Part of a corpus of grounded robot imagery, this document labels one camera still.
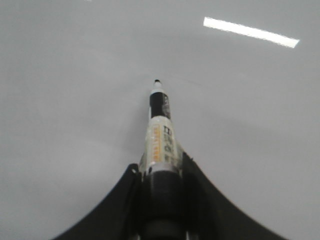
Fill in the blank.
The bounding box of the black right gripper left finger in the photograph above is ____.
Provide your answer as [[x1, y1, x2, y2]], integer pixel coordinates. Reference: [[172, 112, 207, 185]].
[[54, 163, 141, 240]]

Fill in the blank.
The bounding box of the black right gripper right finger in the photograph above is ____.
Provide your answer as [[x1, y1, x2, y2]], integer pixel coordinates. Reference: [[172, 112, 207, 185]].
[[182, 152, 284, 240]]

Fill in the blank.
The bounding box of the white black whiteboard marker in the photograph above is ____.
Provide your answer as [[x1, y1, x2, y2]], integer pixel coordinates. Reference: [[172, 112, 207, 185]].
[[138, 79, 186, 240]]

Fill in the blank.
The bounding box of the white whiteboard with aluminium frame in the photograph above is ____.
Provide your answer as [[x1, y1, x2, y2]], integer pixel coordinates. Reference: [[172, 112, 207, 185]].
[[0, 0, 320, 240]]

